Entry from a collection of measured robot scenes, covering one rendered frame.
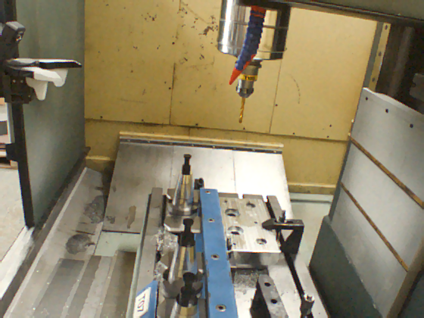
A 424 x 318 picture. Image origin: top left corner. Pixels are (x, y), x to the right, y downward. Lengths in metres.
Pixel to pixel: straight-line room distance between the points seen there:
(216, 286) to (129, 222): 1.18
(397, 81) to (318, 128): 0.99
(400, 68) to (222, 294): 0.86
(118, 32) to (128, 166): 0.67
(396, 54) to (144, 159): 1.29
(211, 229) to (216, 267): 0.10
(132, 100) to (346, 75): 1.14
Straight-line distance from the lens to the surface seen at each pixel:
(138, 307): 0.93
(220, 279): 0.57
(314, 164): 2.19
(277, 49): 0.82
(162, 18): 1.87
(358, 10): 0.59
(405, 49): 1.18
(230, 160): 1.97
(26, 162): 1.32
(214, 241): 0.64
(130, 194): 1.79
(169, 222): 0.70
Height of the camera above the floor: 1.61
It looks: 24 degrees down
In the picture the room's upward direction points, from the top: 7 degrees clockwise
